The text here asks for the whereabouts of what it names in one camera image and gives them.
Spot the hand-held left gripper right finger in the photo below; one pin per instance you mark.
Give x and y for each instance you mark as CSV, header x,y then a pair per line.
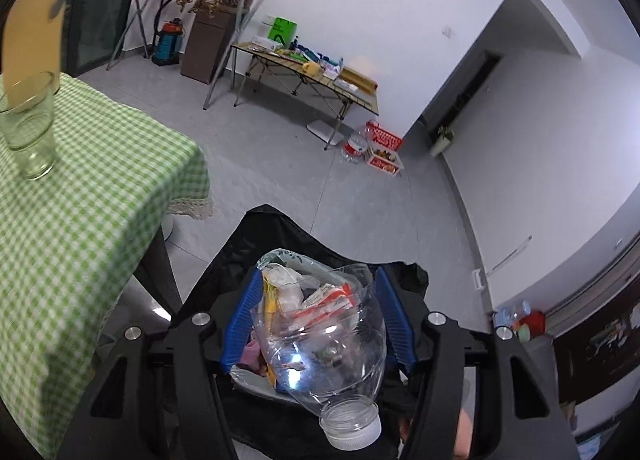
x,y
397,325

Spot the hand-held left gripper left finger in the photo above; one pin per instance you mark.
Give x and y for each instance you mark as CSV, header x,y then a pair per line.
x,y
240,330

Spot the yellow wrapper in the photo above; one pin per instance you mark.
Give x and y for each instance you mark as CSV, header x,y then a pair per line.
x,y
269,305

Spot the clear plastic bottle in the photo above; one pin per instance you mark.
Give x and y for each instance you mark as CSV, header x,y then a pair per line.
x,y
340,370

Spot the black-lined trash bin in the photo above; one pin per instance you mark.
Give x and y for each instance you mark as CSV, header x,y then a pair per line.
x,y
235,250

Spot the dark dining table leg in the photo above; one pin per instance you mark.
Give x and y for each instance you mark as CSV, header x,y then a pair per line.
x,y
160,275

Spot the red container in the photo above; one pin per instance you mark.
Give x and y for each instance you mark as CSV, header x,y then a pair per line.
x,y
535,324

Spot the red white fruit box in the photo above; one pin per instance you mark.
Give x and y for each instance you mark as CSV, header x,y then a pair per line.
x,y
382,162

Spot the large water bottle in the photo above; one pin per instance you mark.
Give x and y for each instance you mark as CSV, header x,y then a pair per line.
x,y
355,147

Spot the potted plant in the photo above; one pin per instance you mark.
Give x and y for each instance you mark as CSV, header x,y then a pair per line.
x,y
440,145

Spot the red basket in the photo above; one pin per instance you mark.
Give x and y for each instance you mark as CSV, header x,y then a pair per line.
x,y
387,137

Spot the dark wooden cabinet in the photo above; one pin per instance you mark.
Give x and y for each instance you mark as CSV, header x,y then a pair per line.
x,y
600,350

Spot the white stand base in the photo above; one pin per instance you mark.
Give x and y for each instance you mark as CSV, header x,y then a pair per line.
x,y
320,130

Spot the wooden box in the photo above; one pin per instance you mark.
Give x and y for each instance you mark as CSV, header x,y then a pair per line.
x,y
357,77

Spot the folding table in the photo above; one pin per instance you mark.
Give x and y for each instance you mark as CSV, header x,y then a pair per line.
x,y
320,85

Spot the metal drying rack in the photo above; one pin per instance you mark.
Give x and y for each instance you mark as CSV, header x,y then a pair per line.
x,y
227,52

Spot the row of small bottles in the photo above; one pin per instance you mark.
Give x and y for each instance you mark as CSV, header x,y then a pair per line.
x,y
315,56

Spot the brown cabinet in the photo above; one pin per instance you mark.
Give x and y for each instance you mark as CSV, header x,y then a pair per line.
x,y
205,50

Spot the glass cup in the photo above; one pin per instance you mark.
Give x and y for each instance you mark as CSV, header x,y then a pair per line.
x,y
30,140

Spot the white carton box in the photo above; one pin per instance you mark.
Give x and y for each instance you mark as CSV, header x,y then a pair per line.
x,y
264,43

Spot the green paper bag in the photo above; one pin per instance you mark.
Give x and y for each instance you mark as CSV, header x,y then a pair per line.
x,y
282,30

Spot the yellow thermos jug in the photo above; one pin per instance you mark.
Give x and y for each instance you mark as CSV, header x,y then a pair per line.
x,y
35,30

